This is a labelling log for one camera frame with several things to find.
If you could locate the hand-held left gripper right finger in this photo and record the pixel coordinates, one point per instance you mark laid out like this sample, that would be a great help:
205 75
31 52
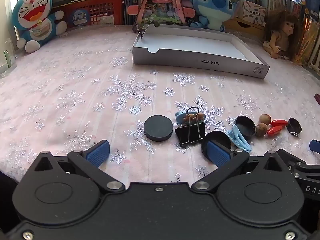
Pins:
220 153

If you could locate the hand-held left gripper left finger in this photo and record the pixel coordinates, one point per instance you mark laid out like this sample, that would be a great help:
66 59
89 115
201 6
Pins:
98 152

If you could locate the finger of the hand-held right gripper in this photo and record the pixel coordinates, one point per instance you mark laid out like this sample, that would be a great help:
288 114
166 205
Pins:
300 166
315 146

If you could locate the black round lid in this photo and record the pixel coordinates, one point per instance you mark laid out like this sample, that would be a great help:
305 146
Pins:
246 127
158 130
293 125
217 136

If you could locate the plain blue hair clip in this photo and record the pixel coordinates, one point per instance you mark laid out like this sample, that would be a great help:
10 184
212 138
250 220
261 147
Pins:
238 136

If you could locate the large black binder clip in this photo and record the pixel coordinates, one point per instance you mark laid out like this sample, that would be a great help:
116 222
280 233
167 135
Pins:
190 133

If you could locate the red spindle float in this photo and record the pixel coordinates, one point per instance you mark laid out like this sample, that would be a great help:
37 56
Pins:
278 123
275 130

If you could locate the brown nut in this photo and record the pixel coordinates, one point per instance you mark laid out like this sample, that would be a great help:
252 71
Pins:
261 130
265 119

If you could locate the blue bear hair clip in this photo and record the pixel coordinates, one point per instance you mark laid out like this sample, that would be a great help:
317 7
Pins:
180 117

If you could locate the white cardboard tray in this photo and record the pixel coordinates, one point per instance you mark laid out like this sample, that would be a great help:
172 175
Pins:
195 42

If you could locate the pink snowflake tablecloth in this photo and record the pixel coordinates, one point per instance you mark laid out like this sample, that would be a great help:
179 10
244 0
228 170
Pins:
75 92

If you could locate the white pipe rack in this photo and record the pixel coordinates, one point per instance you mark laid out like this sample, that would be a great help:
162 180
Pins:
315 65

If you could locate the shiny golden packages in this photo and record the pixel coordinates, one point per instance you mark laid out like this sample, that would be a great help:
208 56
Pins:
310 37

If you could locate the brown haired doll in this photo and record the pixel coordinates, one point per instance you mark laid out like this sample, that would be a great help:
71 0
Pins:
285 30

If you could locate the clear glass cup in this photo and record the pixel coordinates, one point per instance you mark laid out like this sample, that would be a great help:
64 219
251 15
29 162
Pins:
6 68

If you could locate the small black binder clip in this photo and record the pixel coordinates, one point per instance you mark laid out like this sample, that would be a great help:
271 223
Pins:
141 32

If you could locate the wooden drawer box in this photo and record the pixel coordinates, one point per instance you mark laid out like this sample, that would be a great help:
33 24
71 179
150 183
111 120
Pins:
240 26

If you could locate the small green stick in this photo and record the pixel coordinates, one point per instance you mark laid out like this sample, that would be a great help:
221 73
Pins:
7 58

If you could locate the red plastic crate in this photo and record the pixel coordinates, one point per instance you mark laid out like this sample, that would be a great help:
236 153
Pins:
100 10

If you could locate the white printed cardboard box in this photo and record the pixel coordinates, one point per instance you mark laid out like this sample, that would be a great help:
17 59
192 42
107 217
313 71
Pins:
252 10

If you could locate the blue alien plush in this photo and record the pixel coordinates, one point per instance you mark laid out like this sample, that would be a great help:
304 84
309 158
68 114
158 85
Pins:
212 2

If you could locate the blue robot cat plush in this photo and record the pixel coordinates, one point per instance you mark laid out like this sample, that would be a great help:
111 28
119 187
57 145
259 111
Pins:
32 12

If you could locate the pink triangular miniature house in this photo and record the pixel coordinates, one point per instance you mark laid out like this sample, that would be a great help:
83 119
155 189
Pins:
160 7

